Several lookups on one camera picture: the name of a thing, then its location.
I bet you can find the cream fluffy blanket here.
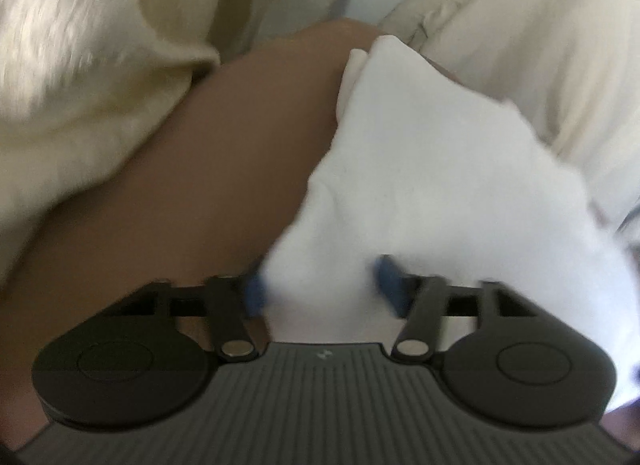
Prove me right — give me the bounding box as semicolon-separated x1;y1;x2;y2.
0;0;372;287

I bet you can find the white garment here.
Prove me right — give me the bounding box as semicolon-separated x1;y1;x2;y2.
264;35;640;412

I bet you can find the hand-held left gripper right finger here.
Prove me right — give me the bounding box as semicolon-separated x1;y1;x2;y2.
374;255;540;363

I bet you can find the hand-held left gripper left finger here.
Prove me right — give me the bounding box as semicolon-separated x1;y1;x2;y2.
118;269;272;362

